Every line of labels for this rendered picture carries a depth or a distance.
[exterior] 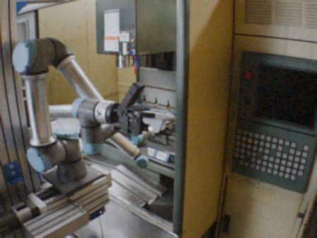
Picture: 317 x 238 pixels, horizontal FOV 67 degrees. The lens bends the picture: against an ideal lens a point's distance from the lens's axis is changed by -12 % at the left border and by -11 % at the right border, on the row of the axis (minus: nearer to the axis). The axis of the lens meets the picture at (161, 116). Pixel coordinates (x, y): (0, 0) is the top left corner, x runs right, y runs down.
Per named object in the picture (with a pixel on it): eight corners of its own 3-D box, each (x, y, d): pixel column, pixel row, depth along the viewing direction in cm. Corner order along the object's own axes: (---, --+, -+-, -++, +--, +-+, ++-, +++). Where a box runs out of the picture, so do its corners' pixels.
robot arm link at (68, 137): (86, 154, 125) (83, 127, 120) (68, 166, 113) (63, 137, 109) (68, 149, 129) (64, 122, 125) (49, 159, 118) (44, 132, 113)
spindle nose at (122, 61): (139, 66, 225) (138, 52, 221) (127, 68, 213) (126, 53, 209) (124, 64, 233) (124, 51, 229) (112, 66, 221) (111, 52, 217)
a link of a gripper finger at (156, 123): (173, 134, 79) (145, 129, 83) (175, 113, 78) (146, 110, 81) (170, 136, 76) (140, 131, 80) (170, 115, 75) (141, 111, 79)
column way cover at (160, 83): (177, 126, 259) (177, 72, 243) (140, 116, 288) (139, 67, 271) (180, 125, 263) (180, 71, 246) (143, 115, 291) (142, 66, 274)
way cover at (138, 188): (141, 219, 172) (140, 201, 167) (65, 174, 225) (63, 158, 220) (168, 200, 195) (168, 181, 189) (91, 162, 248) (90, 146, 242)
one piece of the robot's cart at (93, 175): (52, 212, 106) (49, 200, 104) (30, 191, 119) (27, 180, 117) (112, 180, 132) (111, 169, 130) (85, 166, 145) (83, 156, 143)
